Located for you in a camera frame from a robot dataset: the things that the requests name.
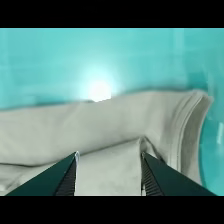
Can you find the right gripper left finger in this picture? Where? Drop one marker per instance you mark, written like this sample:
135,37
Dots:
55,181

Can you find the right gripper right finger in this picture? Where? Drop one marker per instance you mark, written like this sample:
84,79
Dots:
166,181

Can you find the grey T-shirt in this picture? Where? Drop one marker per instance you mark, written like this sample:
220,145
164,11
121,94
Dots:
66,130

